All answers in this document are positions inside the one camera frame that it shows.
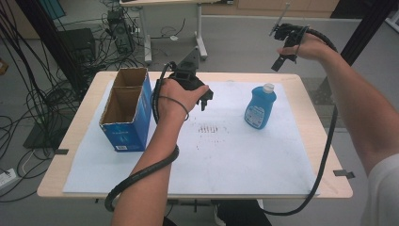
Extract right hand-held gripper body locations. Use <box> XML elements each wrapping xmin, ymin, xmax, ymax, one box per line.
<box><xmin>268</xmin><ymin>2</ymin><xmax>311</xmax><ymax>49</ymax></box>

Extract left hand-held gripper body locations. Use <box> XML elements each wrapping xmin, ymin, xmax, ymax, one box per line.
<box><xmin>169</xmin><ymin>46</ymin><xmax>205</xmax><ymax>90</ymax></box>

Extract blue detergent bottle white cap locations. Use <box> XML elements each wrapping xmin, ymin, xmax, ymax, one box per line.
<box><xmin>244</xmin><ymin>83</ymin><xmax>278</xmax><ymax>130</ymax></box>

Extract blue cardboard box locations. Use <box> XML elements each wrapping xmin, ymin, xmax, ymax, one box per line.
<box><xmin>99</xmin><ymin>67</ymin><xmax>153</xmax><ymax>153</ymax></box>

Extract person's right hand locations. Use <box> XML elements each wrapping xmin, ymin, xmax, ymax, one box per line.
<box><xmin>277</xmin><ymin>32</ymin><xmax>335</xmax><ymax>62</ymax></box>

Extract person's left hand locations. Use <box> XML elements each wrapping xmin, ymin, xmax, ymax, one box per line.
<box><xmin>154</xmin><ymin>78</ymin><xmax>210</xmax><ymax>124</ymax></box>

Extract white desk with legs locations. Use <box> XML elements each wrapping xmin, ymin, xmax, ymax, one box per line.
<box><xmin>119</xmin><ymin>0</ymin><xmax>234</xmax><ymax>65</ymax></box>

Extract white table mat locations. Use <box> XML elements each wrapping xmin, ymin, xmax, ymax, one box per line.
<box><xmin>62</xmin><ymin>79</ymin><xmax>319</xmax><ymax>196</ymax></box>

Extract black computer tower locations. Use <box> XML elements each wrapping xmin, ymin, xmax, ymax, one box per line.
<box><xmin>106</xmin><ymin>8</ymin><xmax>135</xmax><ymax>55</ymax></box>

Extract person's white shoe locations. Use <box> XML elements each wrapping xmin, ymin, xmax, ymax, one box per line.
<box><xmin>214</xmin><ymin>203</ymin><xmax>227</xmax><ymax>226</ymax></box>

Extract black equipment box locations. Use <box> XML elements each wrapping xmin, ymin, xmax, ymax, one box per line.
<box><xmin>57</xmin><ymin>27</ymin><xmax>97</xmax><ymax>64</ymax></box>

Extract person's black pants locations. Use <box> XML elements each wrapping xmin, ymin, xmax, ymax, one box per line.
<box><xmin>215</xmin><ymin>199</ymin><xmax>273</xmax><ymax>226</ymax></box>

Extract teal panel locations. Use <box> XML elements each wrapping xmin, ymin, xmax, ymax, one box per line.
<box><xmin>39</xmin><ymin>0</ymin><xmax>67</xmax><ymax>20</ymax></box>

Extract person's white shirt sleeve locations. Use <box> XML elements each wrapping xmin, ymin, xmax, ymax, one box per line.
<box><xmin>360</xmin><ymin>153</ymin><xmax>399</xmax><ymax>226</ymax></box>

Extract white power strip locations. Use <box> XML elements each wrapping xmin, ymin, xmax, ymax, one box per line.
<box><xmin>0</xmin><ymin>168</ymin><xmax>17</xmax><ymax>190</ymax></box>

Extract black metal stand post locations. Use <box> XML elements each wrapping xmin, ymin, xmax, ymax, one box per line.
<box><xmin>15</xmin><ymin>0</ymin><xmax>90</xmax><ymax>92</ymax></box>
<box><xmin>340</xmin><ymin>0</ymin><xmax>399</xmax><ymax>67</ymax></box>

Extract black corrugated left gripper cable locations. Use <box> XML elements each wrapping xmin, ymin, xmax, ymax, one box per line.
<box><xmin>104</xmin><ymin>60</ymin><xmax>181</xmax><ymax>213</ymax></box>

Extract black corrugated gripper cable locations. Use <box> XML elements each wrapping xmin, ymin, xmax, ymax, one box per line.
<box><xmin>263</xmin><ymin>27</ymin><xmax>340</xmax><ymax>218</ymax></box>
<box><xmin>104</xmin><ymin>60</ymin><xmax>181</xmax><ymax>213</ymax></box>

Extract black corrugated right gripper cable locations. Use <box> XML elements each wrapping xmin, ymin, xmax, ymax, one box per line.
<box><xmin>263</xmin><ymin>27</ymin><xmax>340</xmax><ymax>218</ymax></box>

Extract tangle of black floor cables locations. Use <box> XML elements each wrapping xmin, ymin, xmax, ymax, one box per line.
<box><xmin>0</xmin><ymin>6</ymin><xmax>149</xmax><ymax>203</ymax></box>

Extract black floor base plate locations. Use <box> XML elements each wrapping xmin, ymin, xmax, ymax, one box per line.
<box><xmin>23</xmin><ymin>111</ymin><xmax>84</xmax><ymax>150</ymax></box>

